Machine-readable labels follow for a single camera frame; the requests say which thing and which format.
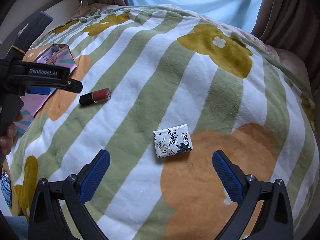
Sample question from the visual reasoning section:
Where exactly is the right brown curtain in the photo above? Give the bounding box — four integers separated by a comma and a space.
251, 0, 320, 63

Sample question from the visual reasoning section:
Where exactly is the open cardboard box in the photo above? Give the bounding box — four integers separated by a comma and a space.
15, 43, 77, 134

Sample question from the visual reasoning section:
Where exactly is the person's left hand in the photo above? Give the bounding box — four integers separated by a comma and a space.
0, 112, 23, 156

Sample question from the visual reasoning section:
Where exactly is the white bed frame panel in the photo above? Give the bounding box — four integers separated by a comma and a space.
1, 0, 81, 57

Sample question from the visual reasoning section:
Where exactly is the white blue floss pick case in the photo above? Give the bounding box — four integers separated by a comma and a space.
1, 170, 12, 208

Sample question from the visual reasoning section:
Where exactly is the white floral tissue pack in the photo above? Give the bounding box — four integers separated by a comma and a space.
153, 124, 193, 158

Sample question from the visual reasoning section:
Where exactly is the green striped floral blanket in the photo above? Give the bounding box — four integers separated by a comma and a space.
4, 5, 319, 239

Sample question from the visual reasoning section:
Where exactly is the red lipstick black cap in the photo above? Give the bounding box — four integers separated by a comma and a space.
79, 88, 111, 107

